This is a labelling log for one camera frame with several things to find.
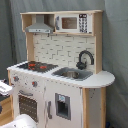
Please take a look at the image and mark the black toy stovetop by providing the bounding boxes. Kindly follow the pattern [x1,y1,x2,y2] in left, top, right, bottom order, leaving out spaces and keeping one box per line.
[20,61,56,72]

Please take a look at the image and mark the white oven door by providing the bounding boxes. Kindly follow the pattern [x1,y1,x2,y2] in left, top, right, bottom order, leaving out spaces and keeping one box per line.
[13,86,44,128]

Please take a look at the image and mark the white cabinet door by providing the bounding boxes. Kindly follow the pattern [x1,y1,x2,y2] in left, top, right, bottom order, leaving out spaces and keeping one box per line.
[45,81,81,128]

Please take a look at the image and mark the black toy faucet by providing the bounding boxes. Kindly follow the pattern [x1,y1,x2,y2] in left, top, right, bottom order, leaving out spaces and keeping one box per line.
[76,50,94,70]

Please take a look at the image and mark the grey range hood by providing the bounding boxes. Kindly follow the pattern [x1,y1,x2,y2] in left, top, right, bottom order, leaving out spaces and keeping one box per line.
[25,14,54,34]

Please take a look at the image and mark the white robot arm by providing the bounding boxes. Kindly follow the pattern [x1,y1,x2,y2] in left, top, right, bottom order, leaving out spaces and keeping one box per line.
[0,80,37,128]

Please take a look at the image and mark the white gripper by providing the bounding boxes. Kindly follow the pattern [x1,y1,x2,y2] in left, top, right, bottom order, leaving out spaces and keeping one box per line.
[0,80,13,96]

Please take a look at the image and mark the toy microwave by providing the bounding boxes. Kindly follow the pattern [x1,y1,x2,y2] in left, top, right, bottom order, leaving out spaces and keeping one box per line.
[55,14,92,33]

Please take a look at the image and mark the right red stove knob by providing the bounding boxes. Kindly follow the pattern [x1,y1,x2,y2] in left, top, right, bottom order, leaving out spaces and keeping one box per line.
[32,81,38,87]

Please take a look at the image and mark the grey toy sink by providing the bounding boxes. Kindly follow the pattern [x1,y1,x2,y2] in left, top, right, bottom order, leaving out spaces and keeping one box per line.
[53,67,92,81]

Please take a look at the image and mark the left red stove knob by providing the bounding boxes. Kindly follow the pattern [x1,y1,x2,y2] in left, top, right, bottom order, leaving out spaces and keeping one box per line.
[13,76,19,82]

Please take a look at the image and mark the grey backdrop curtain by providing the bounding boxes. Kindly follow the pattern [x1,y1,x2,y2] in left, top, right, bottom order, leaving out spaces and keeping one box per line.
[0,0,128,128]

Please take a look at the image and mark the wooden toy kitchen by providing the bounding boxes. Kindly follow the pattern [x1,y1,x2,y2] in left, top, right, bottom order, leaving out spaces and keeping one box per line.
[8,10,115,128]

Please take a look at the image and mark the red stove knob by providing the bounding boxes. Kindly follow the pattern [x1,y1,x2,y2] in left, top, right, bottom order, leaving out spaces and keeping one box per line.
[13,76,19,82]
[32,81,38,87]

